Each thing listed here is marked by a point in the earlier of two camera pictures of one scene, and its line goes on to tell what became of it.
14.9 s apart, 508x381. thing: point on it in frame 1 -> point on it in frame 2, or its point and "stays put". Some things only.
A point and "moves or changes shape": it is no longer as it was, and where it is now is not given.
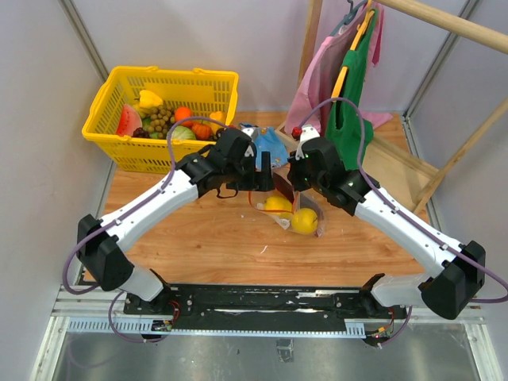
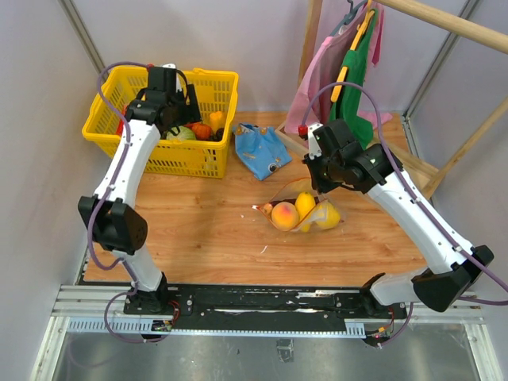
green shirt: [344, 125] stays put
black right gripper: [296, 159] -> [321, 186]
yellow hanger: [360, 28] stays put
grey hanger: [348, 17] stays put
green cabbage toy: [182, 132] stays put
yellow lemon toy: [305, 221] -> [325, 216]
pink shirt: [310, 103] stays put
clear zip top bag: [298, 211] moves or changes shape
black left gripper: [263, 181] -> [190, 113]
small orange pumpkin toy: [202, 131] stays put
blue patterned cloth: [266, 139] stays put
